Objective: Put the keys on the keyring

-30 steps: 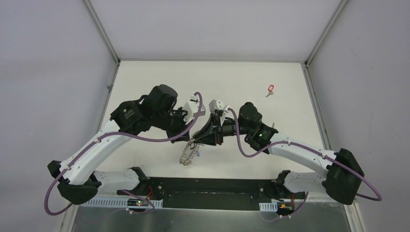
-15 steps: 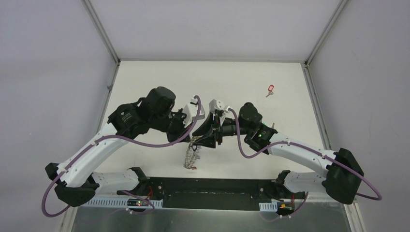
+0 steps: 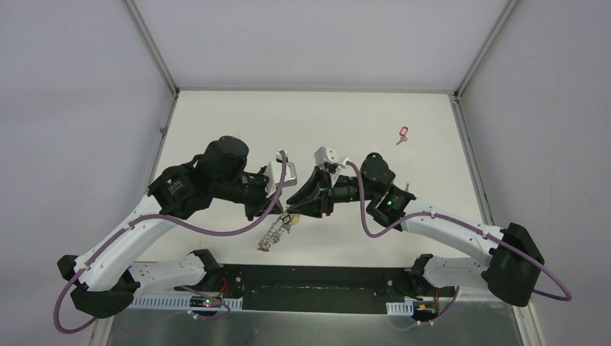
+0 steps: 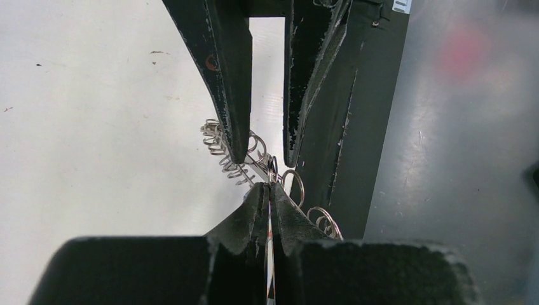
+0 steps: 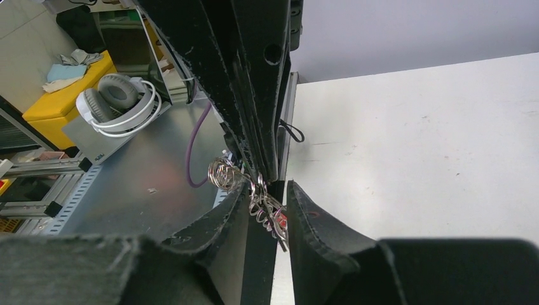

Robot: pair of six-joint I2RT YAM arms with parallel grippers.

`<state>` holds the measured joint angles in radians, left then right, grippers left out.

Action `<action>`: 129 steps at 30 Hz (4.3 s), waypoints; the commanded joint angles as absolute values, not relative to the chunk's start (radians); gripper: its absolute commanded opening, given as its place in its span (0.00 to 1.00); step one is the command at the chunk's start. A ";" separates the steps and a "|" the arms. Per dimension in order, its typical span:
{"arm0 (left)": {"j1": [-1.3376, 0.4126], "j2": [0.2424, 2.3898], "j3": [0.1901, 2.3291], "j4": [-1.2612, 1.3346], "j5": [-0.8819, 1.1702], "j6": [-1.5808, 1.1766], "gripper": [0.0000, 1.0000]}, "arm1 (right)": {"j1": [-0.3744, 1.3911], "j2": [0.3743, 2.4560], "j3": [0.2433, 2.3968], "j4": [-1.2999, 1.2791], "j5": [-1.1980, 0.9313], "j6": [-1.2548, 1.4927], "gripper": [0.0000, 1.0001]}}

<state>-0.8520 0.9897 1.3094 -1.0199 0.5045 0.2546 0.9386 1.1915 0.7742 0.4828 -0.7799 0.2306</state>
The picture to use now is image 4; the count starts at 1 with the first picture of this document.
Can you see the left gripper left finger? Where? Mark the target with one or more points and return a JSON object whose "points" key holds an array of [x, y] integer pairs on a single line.
{"points": [[224, 266]]}

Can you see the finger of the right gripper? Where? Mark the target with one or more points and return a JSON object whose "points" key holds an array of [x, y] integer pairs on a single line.
{"points": [[314, 32], [217, 36]]}

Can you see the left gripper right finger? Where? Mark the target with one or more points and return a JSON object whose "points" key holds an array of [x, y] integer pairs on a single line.
{"points": [[312, 268]]}

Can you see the metal disc keyring holder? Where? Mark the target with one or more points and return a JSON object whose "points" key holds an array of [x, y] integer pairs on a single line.
{"points": [[263, 231]]}

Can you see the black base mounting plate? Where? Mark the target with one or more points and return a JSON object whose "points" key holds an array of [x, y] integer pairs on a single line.
{"points": [[346, 127]]}

